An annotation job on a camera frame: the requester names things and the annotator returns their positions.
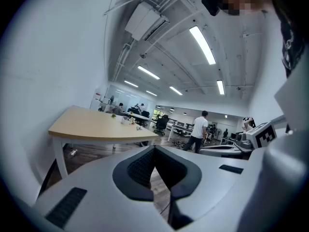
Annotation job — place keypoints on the artificial flower bouquet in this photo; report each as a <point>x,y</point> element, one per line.
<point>132,121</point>

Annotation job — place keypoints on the white office desk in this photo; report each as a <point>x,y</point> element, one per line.
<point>179,126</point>

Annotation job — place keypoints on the black office chair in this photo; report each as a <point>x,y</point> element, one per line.
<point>161,123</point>

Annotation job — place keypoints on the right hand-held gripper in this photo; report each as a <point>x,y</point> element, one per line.
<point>262,135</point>

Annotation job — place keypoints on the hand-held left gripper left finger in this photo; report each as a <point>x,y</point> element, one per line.
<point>137,168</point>

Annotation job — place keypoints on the white ceiling air conditioner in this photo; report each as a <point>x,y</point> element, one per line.
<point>144,20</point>

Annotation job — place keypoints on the black head-worn camera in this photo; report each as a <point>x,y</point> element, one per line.
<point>212,1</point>

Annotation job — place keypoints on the white microwave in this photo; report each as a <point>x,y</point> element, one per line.
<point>106,101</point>

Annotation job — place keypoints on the wooden table with white legs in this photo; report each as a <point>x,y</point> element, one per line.
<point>96,127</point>

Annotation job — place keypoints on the set of ceiling strip lights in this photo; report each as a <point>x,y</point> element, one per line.
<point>202,45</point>

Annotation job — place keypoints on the round white table black legs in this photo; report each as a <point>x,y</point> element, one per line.
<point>140,116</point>

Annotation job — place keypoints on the white cabinet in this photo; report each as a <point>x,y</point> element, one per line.
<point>95,104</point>

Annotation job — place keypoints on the person's black printed t-shirt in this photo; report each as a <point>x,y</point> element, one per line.
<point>292,47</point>

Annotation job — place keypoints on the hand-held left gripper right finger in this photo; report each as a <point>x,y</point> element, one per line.
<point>176,170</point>

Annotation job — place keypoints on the grey two-compartment organizer box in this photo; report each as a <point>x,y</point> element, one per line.
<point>124,120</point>

